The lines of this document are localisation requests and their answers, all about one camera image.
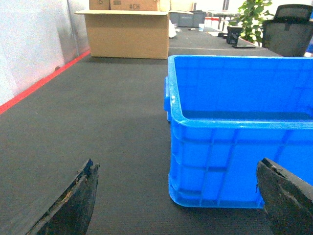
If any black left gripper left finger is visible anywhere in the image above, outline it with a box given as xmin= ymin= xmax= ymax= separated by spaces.
xmin=27 ymin=159 xmax=100 ymax=235

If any black mesh office chair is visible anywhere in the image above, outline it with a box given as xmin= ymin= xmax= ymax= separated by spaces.
xmin=262 ymin=4 xmax=313 ymax=57

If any large blue plastic crate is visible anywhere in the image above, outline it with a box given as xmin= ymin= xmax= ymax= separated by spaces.
xmin=164 ymin=55 xmax=313 ymax=209

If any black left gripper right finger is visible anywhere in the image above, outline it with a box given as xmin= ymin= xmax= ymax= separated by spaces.
xmin=256 ymin=158 xmax=313 ymax=235

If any stacked cardboard box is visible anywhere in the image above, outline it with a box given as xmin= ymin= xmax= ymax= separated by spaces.
xmin=89 ymin=0 xmax=160 ymax=11

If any small black crate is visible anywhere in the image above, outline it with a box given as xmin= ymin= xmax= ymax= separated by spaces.
xmin=226 ymin=26 xmax=242 ymax=45

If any grey plastic bin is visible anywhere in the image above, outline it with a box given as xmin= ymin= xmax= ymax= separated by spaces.
xmin=169 ymin=11 xmax=206 ymax=27

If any open cardboard box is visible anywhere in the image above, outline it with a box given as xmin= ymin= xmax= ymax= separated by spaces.
xmin=74 ymin=9 xmax=170 ymax=59

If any green potted plant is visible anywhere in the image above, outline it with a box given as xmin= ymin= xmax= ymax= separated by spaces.
xmin=228 ymin=0 xmax=274 ymax=46

